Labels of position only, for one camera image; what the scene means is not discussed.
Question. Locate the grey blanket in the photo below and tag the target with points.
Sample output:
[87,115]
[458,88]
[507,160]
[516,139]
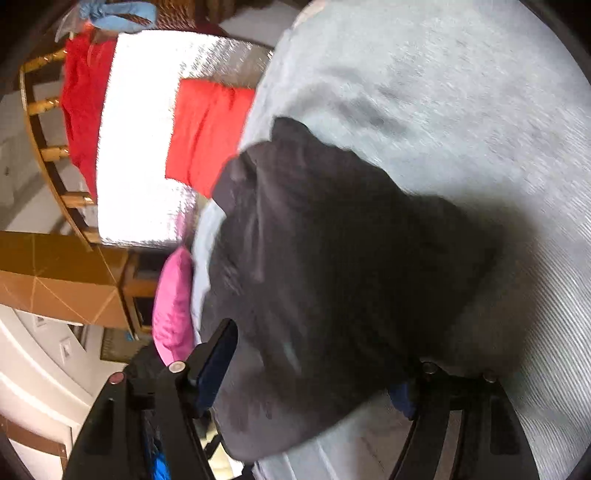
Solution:
[438,115]

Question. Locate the blue jacket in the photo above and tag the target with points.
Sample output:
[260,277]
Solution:
[160,464]

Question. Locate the pink pillow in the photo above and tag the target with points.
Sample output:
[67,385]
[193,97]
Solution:
[173,304]

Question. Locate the red pillow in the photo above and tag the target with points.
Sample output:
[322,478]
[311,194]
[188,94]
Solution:
[207,134]

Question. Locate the silver foil insulation mat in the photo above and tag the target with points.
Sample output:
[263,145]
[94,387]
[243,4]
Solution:
[138,138]

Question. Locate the wooden cabinet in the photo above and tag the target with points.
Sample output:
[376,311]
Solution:
[136,286]

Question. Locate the orange wooden column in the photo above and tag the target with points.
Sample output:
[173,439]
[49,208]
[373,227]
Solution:
[55,281]

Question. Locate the wicker basket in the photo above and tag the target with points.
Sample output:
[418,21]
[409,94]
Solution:
[184,9]

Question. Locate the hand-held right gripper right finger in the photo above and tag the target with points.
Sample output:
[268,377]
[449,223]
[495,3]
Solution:
[402,399]

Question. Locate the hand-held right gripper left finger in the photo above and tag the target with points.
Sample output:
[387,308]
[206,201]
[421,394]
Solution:
[216,364]

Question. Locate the dark navy puffer jacket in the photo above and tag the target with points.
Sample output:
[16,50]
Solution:
[332,277]

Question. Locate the red cloth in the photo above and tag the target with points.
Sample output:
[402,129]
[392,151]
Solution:
[83,101]

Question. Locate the wooden stair railing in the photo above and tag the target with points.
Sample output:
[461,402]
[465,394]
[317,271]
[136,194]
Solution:
[46,154]

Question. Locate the light blue cloth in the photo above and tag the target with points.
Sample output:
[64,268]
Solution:
[115,14]

